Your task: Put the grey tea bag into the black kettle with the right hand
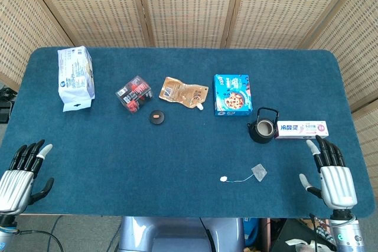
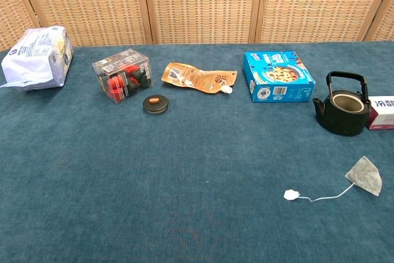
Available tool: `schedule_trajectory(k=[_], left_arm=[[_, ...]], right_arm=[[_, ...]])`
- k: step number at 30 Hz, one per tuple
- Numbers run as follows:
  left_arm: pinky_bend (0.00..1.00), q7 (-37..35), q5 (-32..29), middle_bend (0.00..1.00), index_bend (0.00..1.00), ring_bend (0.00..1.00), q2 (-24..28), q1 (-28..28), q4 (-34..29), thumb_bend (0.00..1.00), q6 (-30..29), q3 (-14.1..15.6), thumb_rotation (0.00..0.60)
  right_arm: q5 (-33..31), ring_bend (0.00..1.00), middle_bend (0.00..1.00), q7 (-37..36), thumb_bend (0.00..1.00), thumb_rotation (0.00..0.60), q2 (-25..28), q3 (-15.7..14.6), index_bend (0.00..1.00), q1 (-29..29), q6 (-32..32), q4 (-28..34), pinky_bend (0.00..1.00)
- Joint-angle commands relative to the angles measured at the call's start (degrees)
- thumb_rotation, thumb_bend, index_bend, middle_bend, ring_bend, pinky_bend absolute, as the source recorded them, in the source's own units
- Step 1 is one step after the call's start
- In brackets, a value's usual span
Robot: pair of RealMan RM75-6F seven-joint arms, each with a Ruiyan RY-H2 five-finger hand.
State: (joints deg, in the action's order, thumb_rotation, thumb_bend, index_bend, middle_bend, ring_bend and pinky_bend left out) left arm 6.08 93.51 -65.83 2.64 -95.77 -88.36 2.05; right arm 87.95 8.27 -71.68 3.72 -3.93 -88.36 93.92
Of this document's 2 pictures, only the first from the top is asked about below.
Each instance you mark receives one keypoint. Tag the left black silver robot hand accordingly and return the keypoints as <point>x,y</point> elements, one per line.
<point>16,184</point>

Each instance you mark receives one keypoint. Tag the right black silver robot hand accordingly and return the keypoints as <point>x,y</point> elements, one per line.
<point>336,184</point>

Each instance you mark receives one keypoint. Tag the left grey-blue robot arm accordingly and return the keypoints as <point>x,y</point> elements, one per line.
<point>6,234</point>

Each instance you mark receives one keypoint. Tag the black cast iron teapot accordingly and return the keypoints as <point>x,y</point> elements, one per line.
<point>254,136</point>

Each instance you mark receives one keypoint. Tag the white printed paper bag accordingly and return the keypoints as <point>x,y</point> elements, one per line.
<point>75,78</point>

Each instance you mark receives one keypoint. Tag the black round lid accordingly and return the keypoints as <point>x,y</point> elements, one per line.
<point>156,119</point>

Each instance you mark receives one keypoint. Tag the woven rattan screen panel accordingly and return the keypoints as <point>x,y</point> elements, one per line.
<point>189,7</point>
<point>354,42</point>
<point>369,145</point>
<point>88,7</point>
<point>280,7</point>
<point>23,27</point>

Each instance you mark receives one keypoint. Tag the white pink toothpaste box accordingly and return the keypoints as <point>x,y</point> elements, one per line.
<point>295,129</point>

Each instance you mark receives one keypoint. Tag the white crumpled paper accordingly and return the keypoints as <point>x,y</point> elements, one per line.
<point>301,246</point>

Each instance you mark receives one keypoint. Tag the black floor equipment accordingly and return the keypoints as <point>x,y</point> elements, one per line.
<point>4,113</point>

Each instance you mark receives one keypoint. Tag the blue plastic container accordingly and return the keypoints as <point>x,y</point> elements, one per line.
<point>251,231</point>

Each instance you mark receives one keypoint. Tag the blue cookie box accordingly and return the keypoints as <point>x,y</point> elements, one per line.
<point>233,95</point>

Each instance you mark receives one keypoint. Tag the black red clear box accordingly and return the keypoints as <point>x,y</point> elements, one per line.
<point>134,94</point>

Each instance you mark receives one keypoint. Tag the blue felt table mat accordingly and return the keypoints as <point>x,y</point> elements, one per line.
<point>177,160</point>

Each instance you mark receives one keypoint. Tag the grey-blue robot torso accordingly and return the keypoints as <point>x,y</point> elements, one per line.
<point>177,234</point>

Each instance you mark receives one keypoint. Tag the brown spout pouch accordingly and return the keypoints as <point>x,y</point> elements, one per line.
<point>180,92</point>

